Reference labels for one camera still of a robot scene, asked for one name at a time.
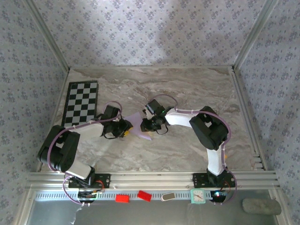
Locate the lavender cloth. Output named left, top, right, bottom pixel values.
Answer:
left=125, top=112, right=153, bottom=141

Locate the black grey checkerboard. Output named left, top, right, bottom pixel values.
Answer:
left=61, top=81, right=99, bottom=128

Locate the red toy brick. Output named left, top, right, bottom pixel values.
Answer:
left=115, top=194, right=130, bottom=203
left=137, top=190, right=152, bottom=202

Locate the left electronics board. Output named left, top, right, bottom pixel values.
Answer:
left=77, top=188, right=105, bottom=203

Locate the electronics board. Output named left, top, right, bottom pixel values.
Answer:
left=210, top=189, right=229, bottom=203
left=77, top=188, right=105, bottom=203

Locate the white rimmed oval pad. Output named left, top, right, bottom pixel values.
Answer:
left=161, top=192, right=175, bottom=202

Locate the perforated metal strip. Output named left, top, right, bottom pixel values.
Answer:
left=35, top=190, right=235, bottom=200

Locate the teal alarm clock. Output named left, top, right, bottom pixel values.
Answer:
left=189, top=188, right=206, bottom=204

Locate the grey metal shelf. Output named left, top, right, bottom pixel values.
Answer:
left=25, top=189, right=281, bottom=225

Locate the white tape scrap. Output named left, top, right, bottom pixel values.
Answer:
left=69, top=207, right=83, bottom=225

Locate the right electronics board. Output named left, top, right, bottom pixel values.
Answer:
left=210, top=189, right=229, bottom=203

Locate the grey stone roll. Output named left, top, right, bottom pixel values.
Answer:
left=242, top=198, right=282, bottom=215

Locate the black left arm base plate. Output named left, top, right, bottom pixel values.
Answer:
left=68, top=172, right=111, bottom=189

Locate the aluminium front rail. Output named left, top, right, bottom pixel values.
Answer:
left=25, top=170, right=281, bottom=190

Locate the thin aluminium side rail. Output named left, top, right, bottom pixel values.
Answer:
left=36, top=67, right=71, bottom=172

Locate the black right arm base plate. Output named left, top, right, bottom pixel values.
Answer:
left=192, top=172, right=236, bottom=188

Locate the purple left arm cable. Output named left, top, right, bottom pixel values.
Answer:
left=46, top=101, right=123, bottom=207

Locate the wide aluminium side rail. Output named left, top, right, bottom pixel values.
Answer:
left=231, top=67, right=266, bottom=171

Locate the aluminium frame post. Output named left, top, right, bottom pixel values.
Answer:
left=23, top=0, right=71, bottom=72
left=233, top=0, right=279, bottom=70

